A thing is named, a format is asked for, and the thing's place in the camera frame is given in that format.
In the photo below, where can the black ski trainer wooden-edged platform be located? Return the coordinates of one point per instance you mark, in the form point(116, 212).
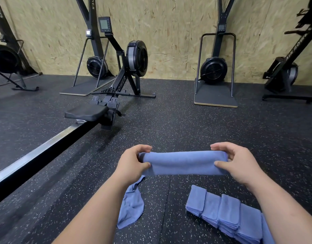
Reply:
point(214, 69)

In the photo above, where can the black upright exercise machine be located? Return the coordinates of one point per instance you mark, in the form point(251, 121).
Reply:
point(283, 76)

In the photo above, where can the plain blue towel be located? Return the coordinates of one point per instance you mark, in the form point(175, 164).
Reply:
point(184, 162)

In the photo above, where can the person's left forearm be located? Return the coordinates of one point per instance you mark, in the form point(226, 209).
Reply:
point(92, 216)

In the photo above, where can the person's left hand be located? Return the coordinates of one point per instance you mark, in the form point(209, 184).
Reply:
point(129, 166)

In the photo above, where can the blue towel pile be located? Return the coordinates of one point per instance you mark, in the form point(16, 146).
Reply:
point(131, 205)

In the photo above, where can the person's right hand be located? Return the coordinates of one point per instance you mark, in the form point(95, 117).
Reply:
point(240, 162)

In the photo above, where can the black ski trainer grey platform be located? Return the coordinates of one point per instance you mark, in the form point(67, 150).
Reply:
point(95, 66)

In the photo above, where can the black fan bike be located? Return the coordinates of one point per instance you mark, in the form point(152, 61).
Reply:
point(6, 58)

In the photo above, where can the black rowing machine with rail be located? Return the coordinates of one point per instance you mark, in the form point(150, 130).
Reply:
point(54, 144)

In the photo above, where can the person's right forearm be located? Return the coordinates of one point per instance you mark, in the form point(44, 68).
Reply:
point(291, 213)

